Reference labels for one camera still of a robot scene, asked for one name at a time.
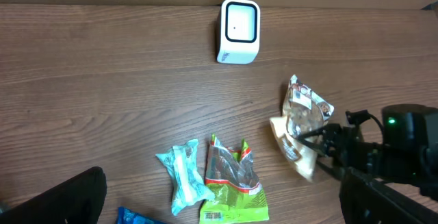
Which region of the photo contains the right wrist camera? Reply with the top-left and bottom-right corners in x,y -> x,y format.
346,110 -> 371,127

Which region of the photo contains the blue snack packet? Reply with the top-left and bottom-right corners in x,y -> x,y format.
116,207 -> 165,224

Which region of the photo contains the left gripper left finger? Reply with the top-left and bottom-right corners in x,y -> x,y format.
1,166 -> 107,224

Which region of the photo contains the green gummy candy bag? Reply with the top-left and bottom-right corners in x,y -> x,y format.
199,134 -> 270,223

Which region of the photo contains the beige cookie snack bag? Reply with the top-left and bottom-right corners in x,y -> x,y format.
270,75 -> 335,182

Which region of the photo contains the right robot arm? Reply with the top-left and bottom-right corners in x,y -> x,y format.
297,104 -> 437,200

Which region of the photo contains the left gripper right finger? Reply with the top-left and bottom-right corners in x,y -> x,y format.
339,168 -> 437,224

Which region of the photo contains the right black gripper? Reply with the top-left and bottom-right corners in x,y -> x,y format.
296,124 -> 382,181

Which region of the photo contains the white barcode scanner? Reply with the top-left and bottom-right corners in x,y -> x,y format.
216,0 -> 261,64

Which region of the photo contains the teal white candy packet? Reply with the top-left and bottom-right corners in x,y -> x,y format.
155,138 -> 215,216

